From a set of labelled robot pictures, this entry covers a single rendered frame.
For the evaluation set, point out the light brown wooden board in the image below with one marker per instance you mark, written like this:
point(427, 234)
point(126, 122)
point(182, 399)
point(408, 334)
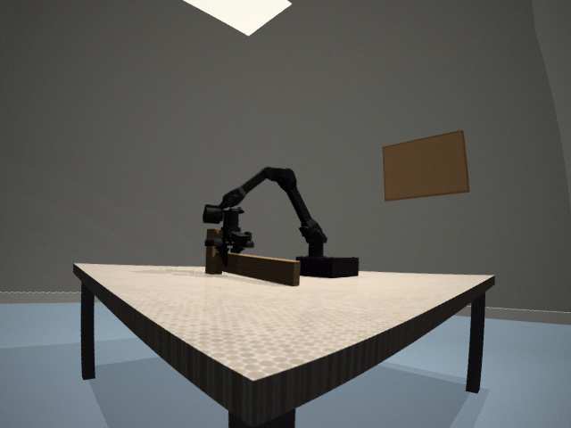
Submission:
point(277, 271)

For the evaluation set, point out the wooden post with slot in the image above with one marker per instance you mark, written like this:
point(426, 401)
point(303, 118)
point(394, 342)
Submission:
point(211, 252)

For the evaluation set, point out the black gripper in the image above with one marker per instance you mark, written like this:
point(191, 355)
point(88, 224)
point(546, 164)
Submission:
point(223, 245)

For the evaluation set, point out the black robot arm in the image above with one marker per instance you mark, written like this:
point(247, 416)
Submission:
point(286, 179)

